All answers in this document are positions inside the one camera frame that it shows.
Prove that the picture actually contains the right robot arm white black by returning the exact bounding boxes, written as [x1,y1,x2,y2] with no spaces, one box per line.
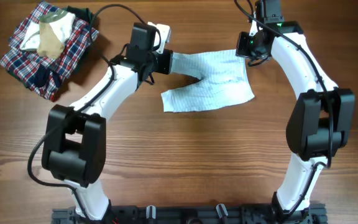
[235,1,356,222]

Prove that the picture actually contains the light blue striped shorts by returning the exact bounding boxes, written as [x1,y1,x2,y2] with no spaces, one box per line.
[161,49,255,113]

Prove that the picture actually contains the navy blue sock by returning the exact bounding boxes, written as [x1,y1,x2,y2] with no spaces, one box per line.
[34,65,62,88]

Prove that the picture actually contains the red blue plaid shirt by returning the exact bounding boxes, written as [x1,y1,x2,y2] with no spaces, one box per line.
[0,1,99,101]

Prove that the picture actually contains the tan sock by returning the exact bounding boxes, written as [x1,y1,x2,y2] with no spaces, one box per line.
[37,22,65,60]

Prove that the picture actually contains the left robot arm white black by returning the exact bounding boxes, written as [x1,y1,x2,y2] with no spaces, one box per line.
[42,22,173,223]

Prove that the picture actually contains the dark green folded garment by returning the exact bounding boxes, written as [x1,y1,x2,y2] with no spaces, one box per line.
[63,6,93,24]

